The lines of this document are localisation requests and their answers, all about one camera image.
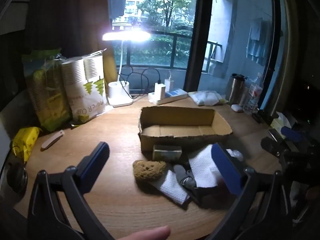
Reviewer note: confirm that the white desk lamp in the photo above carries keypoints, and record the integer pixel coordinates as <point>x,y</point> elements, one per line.
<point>120,92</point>

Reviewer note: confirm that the folding knife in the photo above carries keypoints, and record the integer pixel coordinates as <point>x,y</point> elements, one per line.
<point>52,141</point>

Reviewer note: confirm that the black device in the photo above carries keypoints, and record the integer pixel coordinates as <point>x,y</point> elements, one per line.
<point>258,118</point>

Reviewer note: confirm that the white plastic bag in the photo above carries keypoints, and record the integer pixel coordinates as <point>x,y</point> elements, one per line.
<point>207,98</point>

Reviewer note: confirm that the white power strip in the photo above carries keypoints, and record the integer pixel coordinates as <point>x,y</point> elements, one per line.
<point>172,96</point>

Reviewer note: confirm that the hanging light towel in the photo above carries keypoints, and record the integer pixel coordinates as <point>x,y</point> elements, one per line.
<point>257,45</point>

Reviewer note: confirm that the white paper cup pack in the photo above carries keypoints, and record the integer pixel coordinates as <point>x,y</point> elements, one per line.
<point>85,90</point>

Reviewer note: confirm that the green paper cup pack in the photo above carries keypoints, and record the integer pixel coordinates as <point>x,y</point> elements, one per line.
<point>47,100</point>

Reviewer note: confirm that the cardboard box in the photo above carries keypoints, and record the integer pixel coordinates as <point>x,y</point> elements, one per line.
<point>162,140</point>

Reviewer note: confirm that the white paper towel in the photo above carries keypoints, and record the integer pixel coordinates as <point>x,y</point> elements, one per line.
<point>175,188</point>
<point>202,170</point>

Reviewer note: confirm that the yellow packet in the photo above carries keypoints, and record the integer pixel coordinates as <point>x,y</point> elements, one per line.
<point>25,142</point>

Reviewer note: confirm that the person's left hand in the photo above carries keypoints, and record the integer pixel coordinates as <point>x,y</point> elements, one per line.
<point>147,233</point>

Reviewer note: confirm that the green yellow scouring sponge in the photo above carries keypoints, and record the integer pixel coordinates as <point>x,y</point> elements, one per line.
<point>167,153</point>

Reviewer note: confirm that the balcony railing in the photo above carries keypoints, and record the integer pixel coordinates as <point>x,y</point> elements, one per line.
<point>172,33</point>

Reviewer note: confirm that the round metal object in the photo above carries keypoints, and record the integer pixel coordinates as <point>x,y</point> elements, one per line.
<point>16,177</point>

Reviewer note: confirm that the steel thermos flask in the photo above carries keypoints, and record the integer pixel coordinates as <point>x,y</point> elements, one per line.
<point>236,90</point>

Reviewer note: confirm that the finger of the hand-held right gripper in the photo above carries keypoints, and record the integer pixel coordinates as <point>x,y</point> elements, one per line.
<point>273,147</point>
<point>291,133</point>

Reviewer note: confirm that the grey sock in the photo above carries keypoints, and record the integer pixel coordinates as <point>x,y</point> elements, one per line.
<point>181,173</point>

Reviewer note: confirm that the large white charger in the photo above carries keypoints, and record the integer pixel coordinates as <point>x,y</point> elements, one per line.
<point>160,91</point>

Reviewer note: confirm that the brown sea sponge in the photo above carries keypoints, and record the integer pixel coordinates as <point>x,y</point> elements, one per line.
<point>148,170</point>

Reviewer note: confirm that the white earbud case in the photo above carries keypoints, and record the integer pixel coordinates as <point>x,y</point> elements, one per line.
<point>236,108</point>

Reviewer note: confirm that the tissue pack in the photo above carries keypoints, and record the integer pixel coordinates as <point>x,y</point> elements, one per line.
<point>278,123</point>

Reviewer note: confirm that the small white charger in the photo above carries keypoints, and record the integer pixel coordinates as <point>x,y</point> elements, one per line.
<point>169,85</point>

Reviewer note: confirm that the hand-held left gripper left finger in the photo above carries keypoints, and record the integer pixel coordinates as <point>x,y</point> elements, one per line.
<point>96,165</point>

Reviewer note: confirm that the clear water bottle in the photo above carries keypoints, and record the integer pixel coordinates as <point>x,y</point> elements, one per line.
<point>252,97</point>

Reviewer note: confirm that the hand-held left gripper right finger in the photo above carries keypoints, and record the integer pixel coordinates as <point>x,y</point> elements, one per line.
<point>225,167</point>

